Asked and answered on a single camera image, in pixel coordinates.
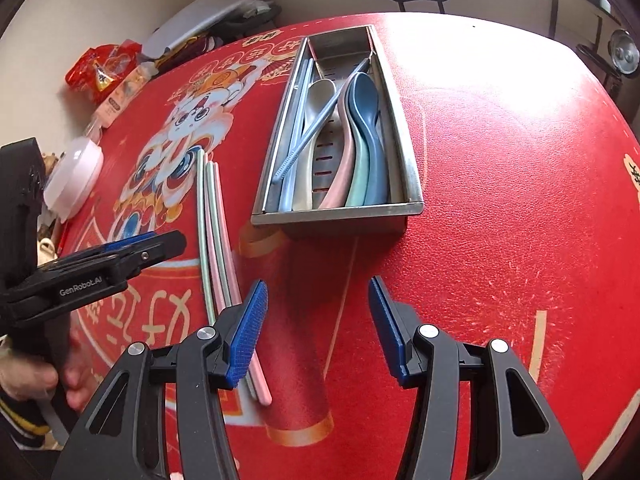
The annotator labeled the dark cloth pile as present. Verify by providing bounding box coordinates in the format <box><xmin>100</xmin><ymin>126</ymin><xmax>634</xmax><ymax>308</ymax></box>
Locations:
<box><xmin>155</xmin><ymin>30</ymin><xmax>226</xmax><ymax>68</ymax></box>

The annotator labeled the pink spoon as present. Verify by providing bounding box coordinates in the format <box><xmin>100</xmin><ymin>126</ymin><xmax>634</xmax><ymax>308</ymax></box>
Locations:
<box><xmin>317</xmin><ymin>85</ymin><xmax>358</xmax><ymax>210</ymax></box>

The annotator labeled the person's left forearm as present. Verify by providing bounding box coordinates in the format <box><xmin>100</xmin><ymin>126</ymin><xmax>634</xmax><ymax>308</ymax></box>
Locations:
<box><xmin>0</xmin><ymin>390</ymin><xmax>66</xmax><ymax>456</ymax></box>

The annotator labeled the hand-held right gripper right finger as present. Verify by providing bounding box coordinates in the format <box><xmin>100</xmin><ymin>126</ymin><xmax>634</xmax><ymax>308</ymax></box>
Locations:
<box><xmin>367</xmin><ymin>275</ymin><xmax>583</xmax><ymax>480</ymax></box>

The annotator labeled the green spoon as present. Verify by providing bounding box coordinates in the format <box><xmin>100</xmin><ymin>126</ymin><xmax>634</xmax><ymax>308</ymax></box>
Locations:
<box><xmin>342</xmin><ymin>110</ymin><xmax>371</xmax><ymax>207</ymax></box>

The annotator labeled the green chopstick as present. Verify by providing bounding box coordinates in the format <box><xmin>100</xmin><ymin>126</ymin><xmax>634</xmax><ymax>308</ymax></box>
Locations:
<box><xmin>196</xmin><ymin>149</ymin><xmax>213</xmax><ymax>293</ymax></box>
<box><xmin>207</xmin><ymin>160</ymin><xmax>266</xmax><ymax>401</ymax></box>

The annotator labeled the pink box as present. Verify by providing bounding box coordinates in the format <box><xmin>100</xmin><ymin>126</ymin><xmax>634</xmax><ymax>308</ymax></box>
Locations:
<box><xmin>92</xmin><ymin>67</ymin><xmax>151</xmax><ymax>128</ymax></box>

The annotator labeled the dark wooden frame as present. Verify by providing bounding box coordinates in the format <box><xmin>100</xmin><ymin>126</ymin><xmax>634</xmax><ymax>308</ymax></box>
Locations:
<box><xmin>547</xmin><ymin>0</ymin><xmax>608</xmax><ymax>61</ymax></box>

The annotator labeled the blue spoon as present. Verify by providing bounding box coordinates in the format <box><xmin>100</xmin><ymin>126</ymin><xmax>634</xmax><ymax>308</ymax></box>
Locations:
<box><xmin>347</xmin><ymin>72</ymin><xmax>391</xmax><ymax>207</ymax></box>

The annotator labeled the blue chopstick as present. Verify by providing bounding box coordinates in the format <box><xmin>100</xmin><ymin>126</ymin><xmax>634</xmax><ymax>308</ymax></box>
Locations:
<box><xmin>277</xmin><ymin>58</ymin><xmax>315</xmax><ymax>211</ymax></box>
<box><xmin>271</xmin><ymin>57</ymin><xmax>372</xmax><ymax>188</ymax></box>

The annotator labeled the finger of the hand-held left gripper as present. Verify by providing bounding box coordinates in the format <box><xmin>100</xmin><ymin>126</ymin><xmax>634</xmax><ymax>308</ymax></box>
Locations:
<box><xmin>50</xmin><ymin>232</ymin><xmax>158</xmax><ymax>267</ymax></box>
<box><xmin>114</xmin><ymin>230</ymin><xmax>188</xmax><ymax>282</ymax></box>

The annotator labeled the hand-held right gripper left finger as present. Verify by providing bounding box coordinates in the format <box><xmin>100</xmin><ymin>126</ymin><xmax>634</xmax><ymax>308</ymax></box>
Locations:
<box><xmin>52</xmin><ymin>280</ymin><xmax>271</xmax><ymax>480</ymax></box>

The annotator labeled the red printed table mat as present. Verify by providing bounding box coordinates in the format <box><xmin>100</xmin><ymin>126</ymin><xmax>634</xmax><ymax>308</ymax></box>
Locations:
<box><xmin>45</xmin><ymin>10</ymin><xmax>640</xmax><ymax>480</ymax></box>

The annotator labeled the beige spoon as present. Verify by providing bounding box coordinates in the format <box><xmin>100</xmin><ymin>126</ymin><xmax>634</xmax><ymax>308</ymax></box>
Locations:
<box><xmin>291</xmin><ymin>78</ymin><xmax>337</xmax><ymax>212</ymax></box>

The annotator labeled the grey flat board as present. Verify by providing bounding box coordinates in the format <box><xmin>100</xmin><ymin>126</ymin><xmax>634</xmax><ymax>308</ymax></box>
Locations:
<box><xmin>140</xmin><ymin>0</ymin><xmax>268</xmax><ymax>58</ymax></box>

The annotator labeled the person's left hand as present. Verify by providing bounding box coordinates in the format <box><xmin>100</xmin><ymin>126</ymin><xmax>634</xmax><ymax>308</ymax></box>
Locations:
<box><xmin>0</xmin><ymin>330</ymin><xmax>101</xmax><ymax>413</ymax></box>

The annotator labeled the steel utensil tray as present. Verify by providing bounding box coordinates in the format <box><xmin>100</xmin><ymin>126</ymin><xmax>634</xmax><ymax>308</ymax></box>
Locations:
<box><xmin>250</xmin><ymin>24</ymin><xmax>426</xmax><ymax>236</ymax></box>

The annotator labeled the red snack bag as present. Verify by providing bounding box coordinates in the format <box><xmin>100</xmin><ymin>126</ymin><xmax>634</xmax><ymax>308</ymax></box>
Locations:
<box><xmin>65</xmin><ymin>42</ymin><xmax>143</xmax><ymax>106</ymax></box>

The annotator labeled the white lidded plastic container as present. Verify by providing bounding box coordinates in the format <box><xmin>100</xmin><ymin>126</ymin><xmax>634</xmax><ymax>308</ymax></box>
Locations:
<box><xmin>42</xmin><ymin>136</ymin><xmax>105</xmax><ymax>221</ymax></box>

